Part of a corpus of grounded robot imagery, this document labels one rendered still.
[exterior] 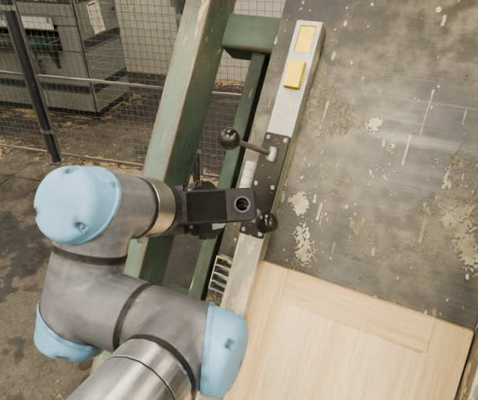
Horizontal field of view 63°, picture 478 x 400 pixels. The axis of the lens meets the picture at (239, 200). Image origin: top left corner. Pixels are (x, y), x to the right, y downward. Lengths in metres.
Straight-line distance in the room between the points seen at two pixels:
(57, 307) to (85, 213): 0.10
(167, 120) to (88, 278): 0.50
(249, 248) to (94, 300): 0.41
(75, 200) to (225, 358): 0.19
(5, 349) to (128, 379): 2.20
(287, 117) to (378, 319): 0.40
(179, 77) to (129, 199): 0.49
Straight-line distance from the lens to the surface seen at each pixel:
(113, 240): 0.41
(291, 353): 0.79
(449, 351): 0.76
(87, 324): 0.41
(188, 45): 0.88
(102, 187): 0.39
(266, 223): 0.62
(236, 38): 0.94
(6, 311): 2.69
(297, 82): 0.76
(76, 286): 0.41
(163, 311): 0.37
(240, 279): 0.76
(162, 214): 0.46
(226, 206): 0.52
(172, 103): 0.85
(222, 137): 0.66
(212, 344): 0.35
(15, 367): 2.41
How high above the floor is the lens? 1.82
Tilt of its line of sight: 35 degrees down
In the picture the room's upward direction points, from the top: straight up
